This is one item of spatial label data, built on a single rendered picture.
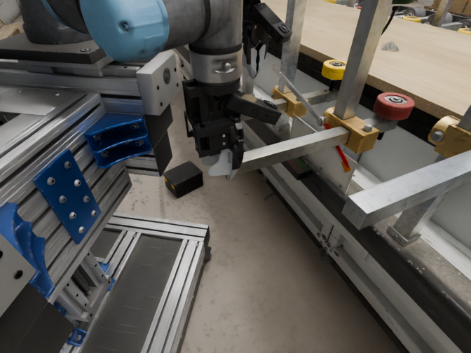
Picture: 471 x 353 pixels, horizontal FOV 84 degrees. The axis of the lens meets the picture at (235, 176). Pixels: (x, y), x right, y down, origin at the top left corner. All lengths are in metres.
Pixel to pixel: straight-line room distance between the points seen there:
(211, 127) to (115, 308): 0.85
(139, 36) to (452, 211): 0.78
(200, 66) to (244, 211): 1.25
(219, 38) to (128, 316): 0.95
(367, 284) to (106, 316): 0.98
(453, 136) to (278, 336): 0.97
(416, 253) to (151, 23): 0.62
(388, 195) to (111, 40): 0.34
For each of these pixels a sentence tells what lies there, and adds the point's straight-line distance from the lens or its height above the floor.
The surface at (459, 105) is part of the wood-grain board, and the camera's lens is 0.81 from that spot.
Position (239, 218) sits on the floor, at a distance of 1.53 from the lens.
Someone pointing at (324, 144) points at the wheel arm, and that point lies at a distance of 0.62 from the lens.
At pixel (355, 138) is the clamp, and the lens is 0.65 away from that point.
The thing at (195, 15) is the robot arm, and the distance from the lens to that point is 0.33.
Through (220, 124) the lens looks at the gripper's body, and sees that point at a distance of 0.43.
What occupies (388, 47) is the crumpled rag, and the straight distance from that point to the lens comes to 1.16.
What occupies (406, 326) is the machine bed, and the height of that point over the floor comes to 0.17.
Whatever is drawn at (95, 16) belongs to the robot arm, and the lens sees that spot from 0.32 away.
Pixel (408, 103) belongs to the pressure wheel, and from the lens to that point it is 0.74.
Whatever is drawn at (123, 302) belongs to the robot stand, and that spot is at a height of 0.21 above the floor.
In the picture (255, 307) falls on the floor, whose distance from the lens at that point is 1.28.
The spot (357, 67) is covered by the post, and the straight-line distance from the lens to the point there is 0.64.
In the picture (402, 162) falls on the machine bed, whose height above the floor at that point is 0.71.
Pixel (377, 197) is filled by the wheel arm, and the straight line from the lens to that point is 0.35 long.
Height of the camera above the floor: 1.18
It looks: 41 degrees down
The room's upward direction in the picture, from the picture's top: straight up
